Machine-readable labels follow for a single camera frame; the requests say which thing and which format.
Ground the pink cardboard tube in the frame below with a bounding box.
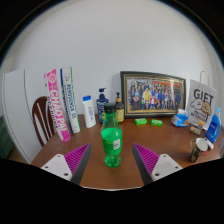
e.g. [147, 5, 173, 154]
[43, 68, 72, 143]

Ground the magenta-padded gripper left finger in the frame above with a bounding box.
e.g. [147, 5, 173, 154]
[40, 143, 92, 186]

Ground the green and white cardboard tube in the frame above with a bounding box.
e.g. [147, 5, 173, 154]
[59, 66, 82, 134]

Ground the brown pump bottle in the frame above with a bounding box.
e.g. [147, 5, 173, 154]
[114, 91, 125, 123]

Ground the small patterned snack box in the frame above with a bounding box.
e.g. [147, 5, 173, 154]
[188, 123, 202, 136]

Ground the green plastic drink bottle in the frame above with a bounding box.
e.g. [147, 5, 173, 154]
[100, 102, 124, 168]

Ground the white door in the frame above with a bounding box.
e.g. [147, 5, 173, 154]
[2, 68, 43, 164]

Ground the framed group photo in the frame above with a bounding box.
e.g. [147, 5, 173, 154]
[120, 70, 187, 119]

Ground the white camouflage-print cup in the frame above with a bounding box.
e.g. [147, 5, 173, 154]
[189, 137, 209, 164]

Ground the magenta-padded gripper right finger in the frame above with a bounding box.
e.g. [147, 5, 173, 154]
[131, 143, 184, 186]

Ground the brown wooden chair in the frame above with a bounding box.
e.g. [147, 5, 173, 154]
[31, 96, 56, 148]

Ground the blue detergent bottle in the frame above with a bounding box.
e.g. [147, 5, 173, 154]
[205, 106, 223, 144]

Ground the blue tissue pack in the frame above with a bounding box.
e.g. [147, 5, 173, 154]
[171, 108, 190, 128]

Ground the small green packet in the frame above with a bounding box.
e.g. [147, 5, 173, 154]
[150, 118, 164, 127]
[134, 117, 148, 126]

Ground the white blue-capped lotion bottle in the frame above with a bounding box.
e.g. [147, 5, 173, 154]
[82, 95, 97, 129]

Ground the white paper gift bag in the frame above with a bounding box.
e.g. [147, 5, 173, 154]
[185, 70, 218, 131]

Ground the dark blue pump bottle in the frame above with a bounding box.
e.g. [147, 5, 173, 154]
[96, 87, 110, 125]

